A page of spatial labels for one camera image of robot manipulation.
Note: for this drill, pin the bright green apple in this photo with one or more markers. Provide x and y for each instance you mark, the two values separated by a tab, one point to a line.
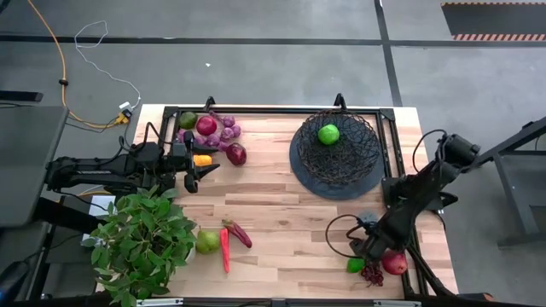
328	134

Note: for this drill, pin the white plant pot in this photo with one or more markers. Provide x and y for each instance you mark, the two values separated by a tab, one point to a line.
190	255

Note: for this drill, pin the dark red onion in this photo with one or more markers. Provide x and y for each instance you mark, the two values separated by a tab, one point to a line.
236	154

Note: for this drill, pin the green pear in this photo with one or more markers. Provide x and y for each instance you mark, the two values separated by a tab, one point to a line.
207	242

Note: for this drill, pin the white paper sheet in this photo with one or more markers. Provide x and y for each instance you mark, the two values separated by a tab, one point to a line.
102	206

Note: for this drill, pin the dark green avocado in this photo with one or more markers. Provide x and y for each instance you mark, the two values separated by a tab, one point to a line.
188	120

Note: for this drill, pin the purple grape bunch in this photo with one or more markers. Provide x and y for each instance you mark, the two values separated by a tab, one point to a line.
227	133

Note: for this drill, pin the black flat bar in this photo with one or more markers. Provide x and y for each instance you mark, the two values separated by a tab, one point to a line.
21	96

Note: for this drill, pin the green lime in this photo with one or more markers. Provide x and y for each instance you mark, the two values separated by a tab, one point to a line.
355	265

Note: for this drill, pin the green leafy plant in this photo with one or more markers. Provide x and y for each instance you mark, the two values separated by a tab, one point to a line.
141	239

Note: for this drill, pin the pink red round fruit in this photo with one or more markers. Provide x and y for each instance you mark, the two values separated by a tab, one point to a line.
395	263

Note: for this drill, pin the grey metal stand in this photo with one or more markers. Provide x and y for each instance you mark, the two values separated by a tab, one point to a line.
512	192

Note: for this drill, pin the black striped-edge floor mat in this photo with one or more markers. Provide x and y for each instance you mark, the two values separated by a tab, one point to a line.
490	21

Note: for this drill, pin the grey desk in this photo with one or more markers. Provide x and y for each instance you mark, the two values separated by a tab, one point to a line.
30	166

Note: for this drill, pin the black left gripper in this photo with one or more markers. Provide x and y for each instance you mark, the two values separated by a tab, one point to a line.
190	183

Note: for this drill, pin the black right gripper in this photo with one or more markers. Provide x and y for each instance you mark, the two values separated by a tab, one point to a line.
375	241

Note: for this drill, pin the yellow orange lemon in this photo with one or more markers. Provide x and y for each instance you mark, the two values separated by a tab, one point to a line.
202	160

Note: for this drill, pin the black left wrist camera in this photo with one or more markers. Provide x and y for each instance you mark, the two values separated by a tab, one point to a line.
178	154

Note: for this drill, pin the dark red grape bunch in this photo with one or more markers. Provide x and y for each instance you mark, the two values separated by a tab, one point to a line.
373	276

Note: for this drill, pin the black rounded device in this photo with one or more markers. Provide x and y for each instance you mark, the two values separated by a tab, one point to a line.
13	277

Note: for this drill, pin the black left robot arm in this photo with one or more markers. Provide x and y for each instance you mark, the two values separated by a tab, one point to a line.
94	170

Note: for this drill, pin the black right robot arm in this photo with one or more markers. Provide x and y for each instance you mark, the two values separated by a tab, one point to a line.
426	183

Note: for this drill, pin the dark red chili pepper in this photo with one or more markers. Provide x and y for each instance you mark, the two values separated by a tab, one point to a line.
239	234

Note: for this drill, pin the red pomegranate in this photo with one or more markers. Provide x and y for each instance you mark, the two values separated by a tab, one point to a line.
206	125

